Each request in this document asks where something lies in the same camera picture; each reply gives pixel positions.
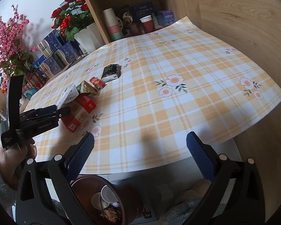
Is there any yogurt tub lid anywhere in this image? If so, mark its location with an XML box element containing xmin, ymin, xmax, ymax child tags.
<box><xmin>91</xmin><ymin>192</ymin><xmax>101</xmax><ymax>210</ymax></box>

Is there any red cigarette carton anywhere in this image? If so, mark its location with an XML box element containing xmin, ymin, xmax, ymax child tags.
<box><xmin>61</xmin><ymin>94</ymin><xmax>96</xmax><ymax>133</ymax></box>

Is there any white printed package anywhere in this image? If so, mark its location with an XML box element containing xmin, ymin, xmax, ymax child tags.
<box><xmin>56</xmin><ymin>83</ymin><xmax>79</xmax><ymax>109</ymax></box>

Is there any green white paper cup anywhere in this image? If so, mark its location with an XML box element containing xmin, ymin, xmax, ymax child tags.
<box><xmin>100</xmin><ymin>185</ymin><xmax>118</xmax><ymax>204</ymax></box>

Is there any dark red trash bin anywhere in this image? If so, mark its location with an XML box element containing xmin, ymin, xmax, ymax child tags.
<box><xmin>71</xmin><ymin>175</ymin><xmax>143</xmax><ymax>224</ymax></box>

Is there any person's left hand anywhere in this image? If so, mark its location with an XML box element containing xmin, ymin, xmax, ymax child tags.
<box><xmin>0</xmin><ymin>139</ymin><xmax>37</xmax><ymax>189</ymax></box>

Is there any striped woven basket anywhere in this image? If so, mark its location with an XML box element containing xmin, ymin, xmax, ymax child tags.
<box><xmin>22</xmin><ymin>70</ymin><xmax>46</xmax><ymax>100</ymax></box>

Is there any blue gold gift box left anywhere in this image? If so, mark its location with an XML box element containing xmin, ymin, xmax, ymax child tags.
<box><xmin>39</xmin><ymin>56</ymin><xmax>62</xmax><ymax>79</ymax></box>

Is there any blue gold gift box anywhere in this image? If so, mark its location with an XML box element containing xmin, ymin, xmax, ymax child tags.
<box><xmin>54</xmin><ymin>41</ymin><xmax>81</xmax><ymax>66</ymax></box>
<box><xmin>39</xmin><ymin>56</ymin><xmax>62</xmax><ymax>79</ymax></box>
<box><xmin>37</xmin><ymin>29</ymin><xmax>65</xmax><ymax>58</ymax></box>

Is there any pink blossom bouquet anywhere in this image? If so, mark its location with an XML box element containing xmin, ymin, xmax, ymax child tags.
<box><xmin>0</xmin><ymin>5</ymin><xmax>37</xmax><ymax>94</ymax></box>

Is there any green foil packet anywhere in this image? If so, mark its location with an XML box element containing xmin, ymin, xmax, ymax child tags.
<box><xmin>76</xmin><ymin>80</ymin><xmax>100</xmax><ymax>96</ymax></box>

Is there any red lighter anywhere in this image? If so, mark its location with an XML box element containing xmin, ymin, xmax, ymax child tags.
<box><xmin>89</xmin><ymin>77</ymin><xmax>106</xmax><ymax>91</ymax></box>

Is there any blue gold gift box right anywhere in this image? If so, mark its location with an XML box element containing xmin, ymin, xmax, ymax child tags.
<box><xmin>54</xmin><ymin>41</ymin><xmax>81</xmax><ymax>66</ymax></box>

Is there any blue gold gift box top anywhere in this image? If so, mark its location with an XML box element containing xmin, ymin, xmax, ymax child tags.
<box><xmin>37</xmin><ymin>29</ymin><xmax>65</xmax><ymax>58</ymax></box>

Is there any yellow plaid floral tablecloth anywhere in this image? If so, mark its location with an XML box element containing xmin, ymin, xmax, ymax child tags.
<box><xmin>27</xmin><ymin>17</ymin><xmax>281</xmax><ymax>174</ymax></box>

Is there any blue white supplement box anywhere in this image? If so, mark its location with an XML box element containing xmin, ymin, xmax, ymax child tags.
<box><xmin>79</xmin><ymin>44</ymin><xmax>88</xmax><ymax>54</ymax></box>

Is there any black tissue packet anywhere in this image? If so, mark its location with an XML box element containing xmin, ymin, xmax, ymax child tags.
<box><xmin>101</xmin><ymin>64</ymin><xmax>121</xmax><ymax>83</ymax></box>

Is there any white flower pot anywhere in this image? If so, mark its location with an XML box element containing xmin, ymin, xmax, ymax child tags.
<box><xmin>74</xmin><ymin>23</ymin><xmax>104</xmax><ymax>54</ymax></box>

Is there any red rose plant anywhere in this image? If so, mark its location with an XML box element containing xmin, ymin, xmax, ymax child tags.
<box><xmin>51</xmin><ymin>0</ymin><xmax>94</xmax><ymax>41</ymax></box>

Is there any stack of paper cups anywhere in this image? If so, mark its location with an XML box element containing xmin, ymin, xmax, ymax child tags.
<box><xmin>103</xmin><ymin>8</ymin><xmax>124</xmax><ymax>41</ymax></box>

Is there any red cup with white lid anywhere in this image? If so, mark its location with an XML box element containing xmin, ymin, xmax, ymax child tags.
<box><xmin>140</xmin><ymin>15</ymin><xmax>155</xmax><ymax>34</ymax></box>

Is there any purple small box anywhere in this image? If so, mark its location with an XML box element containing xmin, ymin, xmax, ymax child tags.
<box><xmin>157</xmin><ymin>10</ymin><xmax>175</xmax><ymax>27</ymax></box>

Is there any dark brown glass cup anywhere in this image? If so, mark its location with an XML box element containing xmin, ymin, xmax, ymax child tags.
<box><xmin>128</xmin><ymin>22</ymin><xmax>143</xmax><ymax>36</ymax></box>

